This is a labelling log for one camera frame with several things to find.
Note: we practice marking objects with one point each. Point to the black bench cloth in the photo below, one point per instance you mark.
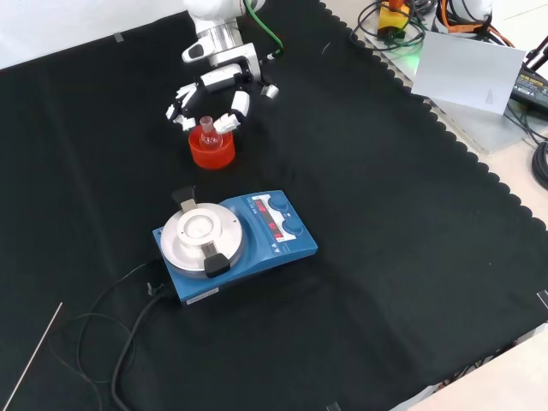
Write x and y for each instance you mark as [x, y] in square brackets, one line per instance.
[385, 257]

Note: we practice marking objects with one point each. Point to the grey tape piece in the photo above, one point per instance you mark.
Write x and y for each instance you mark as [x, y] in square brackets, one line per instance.
[118, 37]
[543, 299]
[333, 406]

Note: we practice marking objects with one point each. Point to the black power adapter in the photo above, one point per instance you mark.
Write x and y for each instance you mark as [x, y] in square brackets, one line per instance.
[531, 90]

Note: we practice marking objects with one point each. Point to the pale board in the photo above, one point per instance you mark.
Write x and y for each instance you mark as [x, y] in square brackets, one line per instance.
[466, 73]

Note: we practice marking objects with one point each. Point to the thin metal probe rod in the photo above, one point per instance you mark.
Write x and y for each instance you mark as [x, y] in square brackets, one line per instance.
[34, 353]

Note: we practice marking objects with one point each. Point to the yellow stop button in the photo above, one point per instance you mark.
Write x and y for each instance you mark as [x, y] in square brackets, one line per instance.
[391, 19]

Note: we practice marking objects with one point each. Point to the black tripod leg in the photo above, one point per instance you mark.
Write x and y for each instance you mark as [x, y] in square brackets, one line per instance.
[538, 53]

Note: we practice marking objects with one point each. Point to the blue base heater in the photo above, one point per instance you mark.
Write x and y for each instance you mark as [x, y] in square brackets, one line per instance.
[257, 265]

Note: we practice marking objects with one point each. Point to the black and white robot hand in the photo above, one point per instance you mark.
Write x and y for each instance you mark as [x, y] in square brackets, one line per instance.
[227, 73]

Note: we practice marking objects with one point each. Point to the grey metal base plate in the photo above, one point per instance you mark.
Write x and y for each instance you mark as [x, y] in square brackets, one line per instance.
[484, 128]

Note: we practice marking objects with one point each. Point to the clear round-bottom flask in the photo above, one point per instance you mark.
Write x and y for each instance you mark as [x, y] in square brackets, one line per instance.
[210, 139]

